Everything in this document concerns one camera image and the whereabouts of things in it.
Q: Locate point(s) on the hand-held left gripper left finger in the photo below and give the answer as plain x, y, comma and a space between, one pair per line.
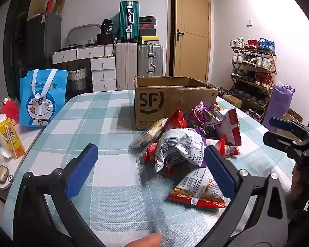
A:
82, 168

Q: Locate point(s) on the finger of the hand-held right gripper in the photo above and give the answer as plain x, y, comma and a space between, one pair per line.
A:
274, 139
280, 124

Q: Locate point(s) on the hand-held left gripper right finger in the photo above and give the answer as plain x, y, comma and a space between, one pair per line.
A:
220, 171

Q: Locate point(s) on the small red snack packet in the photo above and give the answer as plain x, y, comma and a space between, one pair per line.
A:
228, 148

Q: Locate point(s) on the red noodle stick snack packet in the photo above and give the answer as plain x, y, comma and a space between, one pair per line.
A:
195, 185

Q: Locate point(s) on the white purple snack packet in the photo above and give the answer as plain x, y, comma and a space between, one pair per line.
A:
180, 144

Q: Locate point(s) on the shiny red chips packet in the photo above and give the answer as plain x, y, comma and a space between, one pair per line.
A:
177, 119

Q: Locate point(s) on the clear wafer biscuit packet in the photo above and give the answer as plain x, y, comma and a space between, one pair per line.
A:
146, 136

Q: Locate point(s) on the person's right hand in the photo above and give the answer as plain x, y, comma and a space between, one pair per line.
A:
298, 185

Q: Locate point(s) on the person's left hand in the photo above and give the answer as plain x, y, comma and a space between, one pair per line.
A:
146, 244

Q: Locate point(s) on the printed cardboard box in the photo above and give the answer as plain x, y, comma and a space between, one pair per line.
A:
296, 115

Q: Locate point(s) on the purple fabric bag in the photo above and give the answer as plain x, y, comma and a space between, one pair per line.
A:
280, 103

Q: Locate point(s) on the wooden shoe rack with shoes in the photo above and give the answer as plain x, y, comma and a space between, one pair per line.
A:
262, 78

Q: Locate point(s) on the teal plaid tablecloth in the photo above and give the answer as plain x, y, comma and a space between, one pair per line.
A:
105, 123

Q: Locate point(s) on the small brown cardboard box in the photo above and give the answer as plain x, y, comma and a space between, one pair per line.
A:
233, 101

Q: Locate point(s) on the pile of loose sneakers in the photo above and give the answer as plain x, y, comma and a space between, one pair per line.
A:
224, 91

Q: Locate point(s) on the yellow carton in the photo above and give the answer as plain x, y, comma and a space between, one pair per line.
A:
11, 139

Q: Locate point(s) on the blue cartoon tote bag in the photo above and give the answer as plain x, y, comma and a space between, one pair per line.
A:
41, 103

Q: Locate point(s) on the beige earbuds case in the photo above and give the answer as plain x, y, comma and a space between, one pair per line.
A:
2, 175

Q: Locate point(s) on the woven laundry basket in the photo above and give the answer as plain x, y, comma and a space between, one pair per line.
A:
77, 79

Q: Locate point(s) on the red pouch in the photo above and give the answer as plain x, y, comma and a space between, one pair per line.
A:
10, 110

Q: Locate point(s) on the white drawer dresser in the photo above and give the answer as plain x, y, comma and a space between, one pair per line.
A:
103, 64

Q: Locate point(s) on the beige suitcase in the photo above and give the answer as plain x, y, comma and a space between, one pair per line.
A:
126, 67

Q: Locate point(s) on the small mesh basket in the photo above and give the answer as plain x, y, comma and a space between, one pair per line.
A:
91, 41

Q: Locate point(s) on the silver suitcase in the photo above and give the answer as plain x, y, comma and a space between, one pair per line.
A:
149, 59

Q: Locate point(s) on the black round box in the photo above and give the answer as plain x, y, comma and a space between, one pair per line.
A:
105, 39

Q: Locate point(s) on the grey refrigerator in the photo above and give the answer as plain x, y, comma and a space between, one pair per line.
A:
41, 38

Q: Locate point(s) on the wooden door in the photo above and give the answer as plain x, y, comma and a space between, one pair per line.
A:
193, 18

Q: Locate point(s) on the dark wardrobe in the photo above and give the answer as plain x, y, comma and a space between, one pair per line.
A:
15, 43

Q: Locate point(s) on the black paper bag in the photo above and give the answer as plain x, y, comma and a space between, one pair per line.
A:
107, 27

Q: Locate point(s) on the yellow and black shoe box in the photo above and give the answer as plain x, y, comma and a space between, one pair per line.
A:
149, 40

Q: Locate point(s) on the plain black shoe box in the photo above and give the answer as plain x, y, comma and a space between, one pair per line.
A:
148, 32

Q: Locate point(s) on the teal suitcase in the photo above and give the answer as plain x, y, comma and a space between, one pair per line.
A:
123, 20

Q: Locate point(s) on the red logo shoe box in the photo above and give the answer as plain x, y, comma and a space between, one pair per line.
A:
146, 26

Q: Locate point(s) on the black shoe box red stripe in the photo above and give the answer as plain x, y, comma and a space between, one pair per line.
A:
147, 19

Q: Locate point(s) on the narrow brown cardboard piece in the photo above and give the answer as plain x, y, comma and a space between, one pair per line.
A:
59, 6

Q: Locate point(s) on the red paper bag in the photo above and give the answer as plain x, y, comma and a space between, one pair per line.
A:
50, 5

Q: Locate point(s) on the large flat cardboard sheet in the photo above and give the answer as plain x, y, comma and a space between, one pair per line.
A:
38, 0

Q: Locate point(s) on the grey oval frame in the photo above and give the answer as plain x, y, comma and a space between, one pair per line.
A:
82, 25

